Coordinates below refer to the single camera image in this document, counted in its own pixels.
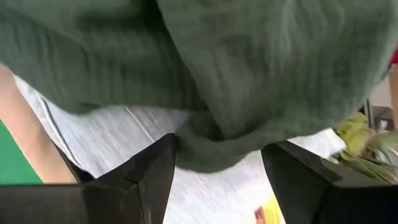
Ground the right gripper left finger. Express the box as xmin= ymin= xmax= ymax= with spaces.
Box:
xmin=0 ymin=133 xmax=177 ymax=224

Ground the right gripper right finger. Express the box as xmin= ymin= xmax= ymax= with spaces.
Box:
xmin=260 ymin=141 xmax=398 ymax=224

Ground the light blue garment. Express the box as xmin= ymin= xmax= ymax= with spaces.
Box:
xmin=14 ymin=74 xmax=348 ymax=224

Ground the dark green garment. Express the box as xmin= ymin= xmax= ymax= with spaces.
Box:
xmin=0 ymin=0 xmax=398 ymax=174

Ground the clear box orange label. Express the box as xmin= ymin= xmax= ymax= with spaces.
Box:
xmin=253 ymin=194 xmax=287 ymax=224

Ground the artificial succulent plant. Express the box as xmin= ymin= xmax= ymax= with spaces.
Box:
xmin=328 ymin=111 xmax=398 ymax=186

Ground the green table mat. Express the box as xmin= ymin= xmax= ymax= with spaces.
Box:
xmin=0 ymin=119 xmax=44 ymax=186

